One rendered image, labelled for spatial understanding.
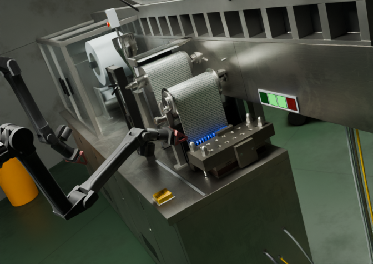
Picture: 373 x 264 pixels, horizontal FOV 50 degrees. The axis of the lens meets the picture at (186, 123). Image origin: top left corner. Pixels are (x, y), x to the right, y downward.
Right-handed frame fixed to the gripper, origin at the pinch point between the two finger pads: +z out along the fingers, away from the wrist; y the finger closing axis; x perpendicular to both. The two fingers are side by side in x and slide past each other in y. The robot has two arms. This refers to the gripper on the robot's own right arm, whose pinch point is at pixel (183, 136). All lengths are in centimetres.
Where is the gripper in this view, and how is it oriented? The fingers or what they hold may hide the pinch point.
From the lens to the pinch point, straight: 191.7
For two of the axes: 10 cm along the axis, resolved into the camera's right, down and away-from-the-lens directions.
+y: 4.6, 2.1, -8.6
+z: 8.8, 0.6, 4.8
